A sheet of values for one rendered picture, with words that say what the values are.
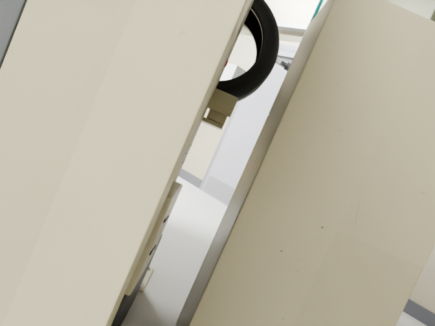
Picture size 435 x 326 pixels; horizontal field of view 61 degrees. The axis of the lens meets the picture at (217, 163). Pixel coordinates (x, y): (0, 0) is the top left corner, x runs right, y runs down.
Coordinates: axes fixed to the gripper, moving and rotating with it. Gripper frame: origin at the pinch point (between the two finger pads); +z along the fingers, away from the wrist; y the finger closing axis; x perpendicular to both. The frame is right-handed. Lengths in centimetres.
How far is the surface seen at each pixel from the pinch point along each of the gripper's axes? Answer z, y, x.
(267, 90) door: -14, -271, -32
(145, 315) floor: -5, 63, 125
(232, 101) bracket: 10.3, 28.1, 34.4
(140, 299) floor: 0, 53, 126
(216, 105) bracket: 16, 28, 40
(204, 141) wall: 22, -323, 68
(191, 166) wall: 19, -325, 108
